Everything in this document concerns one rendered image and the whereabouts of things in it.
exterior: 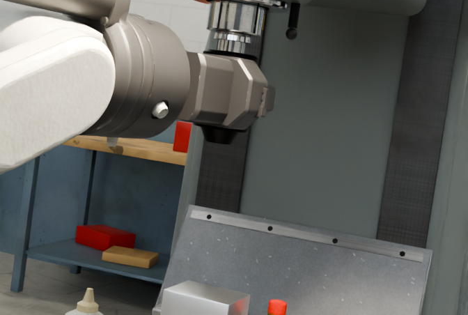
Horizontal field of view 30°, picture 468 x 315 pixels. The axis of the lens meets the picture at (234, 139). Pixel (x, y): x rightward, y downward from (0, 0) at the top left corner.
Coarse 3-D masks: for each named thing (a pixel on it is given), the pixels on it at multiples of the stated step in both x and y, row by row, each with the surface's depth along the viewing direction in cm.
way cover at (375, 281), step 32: (192, 224) 113; (224, 224) 112; (256, 224) 111; (288, 224) 110; (192, 256) 111; (224, 256) 110; (256, 256) 109; (288, 256) 108; (320, 256) 107; (352, 256) 106; (384, 256) 105; (416, 256) 104; (224, 288) 108; (256, 288) 107; (288, 288) 106; (320, 288) 105; (352, 288) 104; (384, 288) 104; (416, 288) 103
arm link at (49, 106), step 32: (64, 32) 51; (0, 64) 47; (32, 64) 48; (64, 64) 50; (96, 64) 52; (0, 96) 47; (32, 96) 49; (64, 96) 51; (96, 96) 53; (0, 128) 48; (32, 128) 50; (64, 128) 52; (0, 160) 49
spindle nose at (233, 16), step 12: (216, 0) 72; (228, 0) 71; (216, 12) 72; (228, 12) 71; (240, 12) 71; (252, 12) 72; (264, 12) 73; (216, 24) 72; (228, 24) 71; (240, 24) 71; (252, 24) 72; (252, 36) 74
